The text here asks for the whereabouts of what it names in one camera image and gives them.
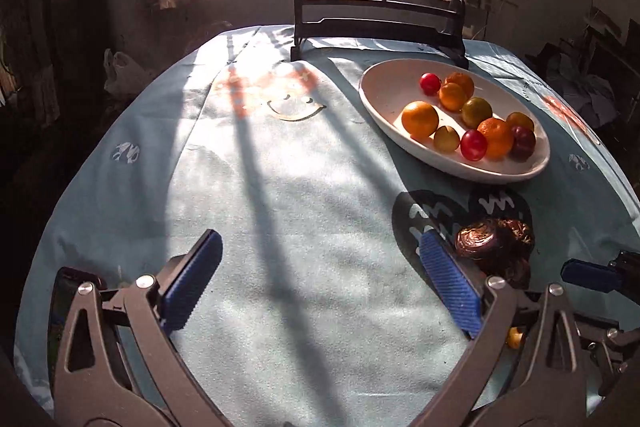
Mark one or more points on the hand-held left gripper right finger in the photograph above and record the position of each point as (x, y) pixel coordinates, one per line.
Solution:
(450, 282)

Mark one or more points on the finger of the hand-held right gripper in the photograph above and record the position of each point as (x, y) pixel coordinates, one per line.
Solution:
(590, 274)
(612, 349)

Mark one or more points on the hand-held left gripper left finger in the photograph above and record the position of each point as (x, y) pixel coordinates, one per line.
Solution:
(192, 282)

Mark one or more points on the dark brown shiny ball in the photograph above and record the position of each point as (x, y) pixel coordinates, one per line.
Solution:
(479, 241)
(521, 233)
(512, 272)

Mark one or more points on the small yellow plum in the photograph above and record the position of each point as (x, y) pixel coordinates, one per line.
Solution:
(446, 138)
(515, 337)

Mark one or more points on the red cherry tomato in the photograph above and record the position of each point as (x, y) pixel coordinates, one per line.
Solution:
(430, 84)
(473, 145)

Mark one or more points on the dark red plum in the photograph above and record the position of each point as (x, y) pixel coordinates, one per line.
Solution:
(523, 143)

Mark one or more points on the large dimpled orange mandarin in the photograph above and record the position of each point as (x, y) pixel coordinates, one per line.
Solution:
(495, 138)

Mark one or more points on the yellow green mandarin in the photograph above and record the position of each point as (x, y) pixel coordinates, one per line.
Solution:
(476, 112)

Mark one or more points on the white oval plate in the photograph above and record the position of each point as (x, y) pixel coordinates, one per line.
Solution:
(385, 92)

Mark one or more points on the light blue printed tablecloth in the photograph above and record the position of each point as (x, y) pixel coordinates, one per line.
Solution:
(300, 207)

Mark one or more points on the pile of grey clothes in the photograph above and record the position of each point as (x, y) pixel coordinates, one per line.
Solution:
(595, 94)

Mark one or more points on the white plastic bag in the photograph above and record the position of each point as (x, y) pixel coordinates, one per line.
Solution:
(122, 72)

